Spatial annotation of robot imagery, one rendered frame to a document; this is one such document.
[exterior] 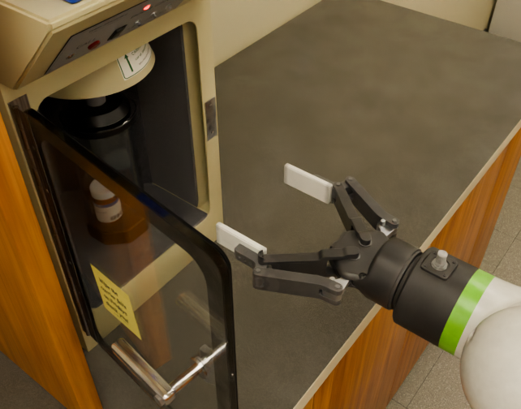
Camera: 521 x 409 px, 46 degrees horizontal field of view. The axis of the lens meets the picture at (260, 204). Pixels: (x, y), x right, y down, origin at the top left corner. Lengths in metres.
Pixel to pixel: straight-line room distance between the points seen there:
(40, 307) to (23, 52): 0.28
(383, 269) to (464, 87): 0.98
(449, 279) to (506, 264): 1.86
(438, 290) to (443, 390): 1.46
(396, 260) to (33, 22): 0.41
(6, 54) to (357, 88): 1.03
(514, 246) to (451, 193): 1.35
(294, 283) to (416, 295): 0.13
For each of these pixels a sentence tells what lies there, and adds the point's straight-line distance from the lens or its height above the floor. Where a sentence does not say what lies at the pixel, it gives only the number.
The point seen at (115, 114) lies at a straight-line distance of 0.88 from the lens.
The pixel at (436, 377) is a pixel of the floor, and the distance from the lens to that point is 2.11.
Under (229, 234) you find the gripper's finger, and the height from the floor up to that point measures 1.24.
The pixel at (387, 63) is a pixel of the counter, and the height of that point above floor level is 0.94.
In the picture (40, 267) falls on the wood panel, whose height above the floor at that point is 1.26.
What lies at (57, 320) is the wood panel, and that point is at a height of 1.17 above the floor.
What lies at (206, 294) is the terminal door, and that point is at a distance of 0.52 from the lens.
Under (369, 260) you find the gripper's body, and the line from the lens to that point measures 0.68.
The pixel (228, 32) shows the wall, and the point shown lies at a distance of 1.65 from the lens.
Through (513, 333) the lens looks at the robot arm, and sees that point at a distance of 0.50.
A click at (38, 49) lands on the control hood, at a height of 1.47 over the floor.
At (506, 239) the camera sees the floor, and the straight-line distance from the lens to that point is 2.60.
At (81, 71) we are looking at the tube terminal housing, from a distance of 0.73.
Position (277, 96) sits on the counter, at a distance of 1.47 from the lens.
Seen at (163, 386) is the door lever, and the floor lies 1.21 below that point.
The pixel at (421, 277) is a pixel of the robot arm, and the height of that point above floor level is 1.26.
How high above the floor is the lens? 1.73
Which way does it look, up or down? 43 degrees down
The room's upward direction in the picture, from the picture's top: straight up
